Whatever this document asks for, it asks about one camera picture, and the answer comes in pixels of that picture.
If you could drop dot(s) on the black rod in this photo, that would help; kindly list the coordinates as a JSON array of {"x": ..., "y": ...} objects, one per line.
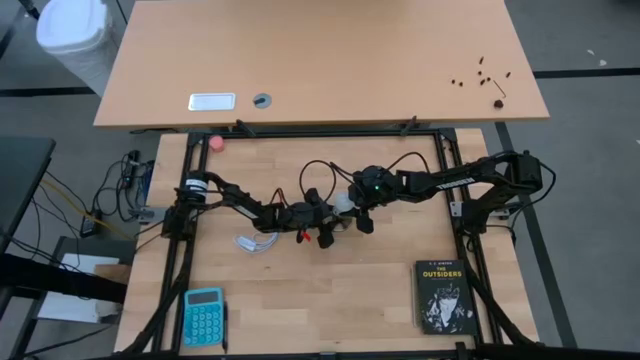
[{"x": 27, "y": 9}]

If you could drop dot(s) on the small silver frame plate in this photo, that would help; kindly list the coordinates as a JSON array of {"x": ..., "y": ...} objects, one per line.
[{"x": 456, "y": 209}]

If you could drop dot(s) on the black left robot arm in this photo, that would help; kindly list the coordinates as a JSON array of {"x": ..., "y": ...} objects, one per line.
[{"x": 235, "y": 197}]

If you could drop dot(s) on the black clamp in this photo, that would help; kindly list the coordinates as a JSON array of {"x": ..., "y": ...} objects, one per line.
[
  {"x": 409, "y": 126},
  {"x": 245, "y": 128}
]

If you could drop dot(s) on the black paperback book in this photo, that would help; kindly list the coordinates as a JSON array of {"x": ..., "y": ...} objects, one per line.
[{"x": 445, "y": 300}]

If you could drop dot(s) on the grey metal bracket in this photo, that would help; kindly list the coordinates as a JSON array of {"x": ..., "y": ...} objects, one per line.
[
  {"x": 147, "y": 215},
  {"x": 502, "y": 216}
]

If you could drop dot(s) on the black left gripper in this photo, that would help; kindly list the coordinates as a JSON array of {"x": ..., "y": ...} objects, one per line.
[{"x": 302, "y": 216}]

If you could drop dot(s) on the black hex key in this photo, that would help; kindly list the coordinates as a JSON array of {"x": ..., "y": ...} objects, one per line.
[{"x": 500, "y": 89}]

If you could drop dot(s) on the black pen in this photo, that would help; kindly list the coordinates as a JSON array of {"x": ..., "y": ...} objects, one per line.
[{"x": 225, "y": 325}]

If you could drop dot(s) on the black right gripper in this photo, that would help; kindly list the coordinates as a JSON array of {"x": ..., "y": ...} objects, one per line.
[{"x": 375, "y": 186}]

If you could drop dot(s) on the beige wooden desk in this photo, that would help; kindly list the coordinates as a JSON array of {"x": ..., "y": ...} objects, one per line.
[{"x": 325, "y": 50}]

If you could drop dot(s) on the round lamp socket base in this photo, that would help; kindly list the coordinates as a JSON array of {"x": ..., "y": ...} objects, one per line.
[{"x": 343, "y": 223}]

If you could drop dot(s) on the black aluminium frame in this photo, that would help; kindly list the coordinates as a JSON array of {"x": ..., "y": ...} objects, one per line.
[{"x": 325, "y": 134}]

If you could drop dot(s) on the black metal beam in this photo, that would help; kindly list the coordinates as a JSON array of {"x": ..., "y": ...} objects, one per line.
[{"x": 50, "y": 277}]

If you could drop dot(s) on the white trash bin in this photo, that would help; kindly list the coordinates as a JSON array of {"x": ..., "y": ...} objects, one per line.
[{"x": 75, "y": 30}]

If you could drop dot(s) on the round grey desk grommet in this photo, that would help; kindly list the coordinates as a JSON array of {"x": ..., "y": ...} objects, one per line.
[{"x": 262, "y": 100}]

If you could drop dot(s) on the black side table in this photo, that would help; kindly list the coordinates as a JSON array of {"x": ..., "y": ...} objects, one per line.
[{"x": 22, "y": 170}]

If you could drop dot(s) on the grey floor stand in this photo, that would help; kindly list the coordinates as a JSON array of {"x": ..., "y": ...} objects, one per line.
[{"x": 100, "y": 246}]

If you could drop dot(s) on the black power adapter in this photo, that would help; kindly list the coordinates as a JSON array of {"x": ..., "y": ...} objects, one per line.
[{"x": 90, "y": 226}]

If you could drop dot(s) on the small wooden board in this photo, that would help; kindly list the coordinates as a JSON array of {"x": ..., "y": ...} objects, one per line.
[{"x": 112, "y": 274}]

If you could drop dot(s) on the teal calculator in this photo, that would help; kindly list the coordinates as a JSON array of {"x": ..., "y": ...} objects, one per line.
[{"x": 202, "y": 320}]

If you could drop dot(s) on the white lightbulb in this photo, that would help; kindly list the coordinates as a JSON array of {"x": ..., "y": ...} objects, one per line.
[{"x": 343, "y": 203}]

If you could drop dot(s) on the small black knob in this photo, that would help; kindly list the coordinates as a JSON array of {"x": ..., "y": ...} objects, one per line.
[{"x": 498, "y": 104}]

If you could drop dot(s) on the white sheet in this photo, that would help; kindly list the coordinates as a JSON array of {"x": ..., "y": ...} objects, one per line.
[{"x": 70, "y": 307}]

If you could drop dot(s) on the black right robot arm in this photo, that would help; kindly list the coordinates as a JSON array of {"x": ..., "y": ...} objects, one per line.
[{"x": 465, "y": 182}]

